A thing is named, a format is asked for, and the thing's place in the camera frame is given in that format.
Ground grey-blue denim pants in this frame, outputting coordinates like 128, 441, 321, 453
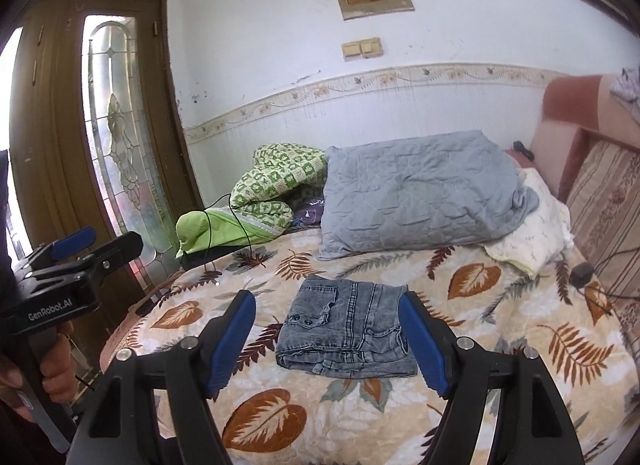
276, 275, 418, 379

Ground person's left hand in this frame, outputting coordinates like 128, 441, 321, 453
0, 320, 79, 423

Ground brown door with glass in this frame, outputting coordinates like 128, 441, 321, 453
9, 0, 201, 345

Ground leaf-patterned bed cover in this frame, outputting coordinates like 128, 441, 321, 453
101, 230, 639, 464

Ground green patterned blanket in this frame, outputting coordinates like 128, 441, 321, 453
176, 142, 326, 257

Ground black power adapter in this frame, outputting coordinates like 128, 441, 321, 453
570, 261, 594, 289

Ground cream white pillow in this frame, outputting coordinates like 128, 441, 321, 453
483, 168, 574, 277

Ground purple patterned cloth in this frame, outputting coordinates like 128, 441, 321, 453
290, 198, 324, 230

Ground striped brown cushion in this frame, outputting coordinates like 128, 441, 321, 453
564, 138, 640, 316

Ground grey quilted pillow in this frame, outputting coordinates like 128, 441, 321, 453
319, 130, 539, 260

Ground small black object on ledge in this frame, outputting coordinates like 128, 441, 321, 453
512, 140, 535, 162

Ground grey cloth on headboard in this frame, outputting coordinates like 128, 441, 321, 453
610, 68, 640, 104

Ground black charging cable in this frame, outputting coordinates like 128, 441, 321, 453
199, 191, 256, 271

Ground beige wall switches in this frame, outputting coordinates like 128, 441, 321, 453
341, 37, 384, 61

